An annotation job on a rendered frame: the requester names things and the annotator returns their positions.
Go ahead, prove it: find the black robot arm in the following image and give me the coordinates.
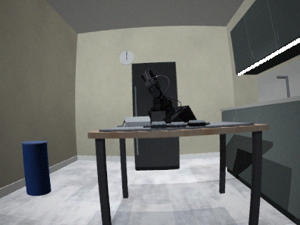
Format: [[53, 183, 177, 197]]
[[141, 69, 182, 118]]

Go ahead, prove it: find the white button panel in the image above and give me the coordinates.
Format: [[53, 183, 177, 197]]
[[122, 116, 151, 126]]

